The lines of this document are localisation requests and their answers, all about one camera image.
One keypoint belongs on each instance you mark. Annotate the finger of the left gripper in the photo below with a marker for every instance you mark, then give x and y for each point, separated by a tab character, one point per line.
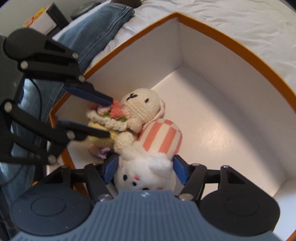
86	91
79	132

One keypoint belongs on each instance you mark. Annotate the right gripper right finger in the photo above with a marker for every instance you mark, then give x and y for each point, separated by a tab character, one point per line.
191	176

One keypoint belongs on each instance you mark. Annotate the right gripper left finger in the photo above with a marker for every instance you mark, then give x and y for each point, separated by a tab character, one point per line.
99	176

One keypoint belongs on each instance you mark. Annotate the white plush striped hat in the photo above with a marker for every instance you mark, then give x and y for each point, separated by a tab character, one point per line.
147	164

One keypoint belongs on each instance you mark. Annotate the crochet bunny with flowers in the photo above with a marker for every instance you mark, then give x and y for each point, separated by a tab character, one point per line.
124	119

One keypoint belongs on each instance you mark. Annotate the blue jeans leg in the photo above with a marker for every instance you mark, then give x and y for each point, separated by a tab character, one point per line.
87	38

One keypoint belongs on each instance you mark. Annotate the orange cardboard box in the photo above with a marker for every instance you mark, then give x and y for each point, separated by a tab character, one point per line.
231	107

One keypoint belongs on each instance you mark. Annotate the white and yellow box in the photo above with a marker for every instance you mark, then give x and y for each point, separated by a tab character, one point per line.
41	22

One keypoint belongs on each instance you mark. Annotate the white bed sheet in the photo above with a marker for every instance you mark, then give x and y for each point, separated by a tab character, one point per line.
267	28

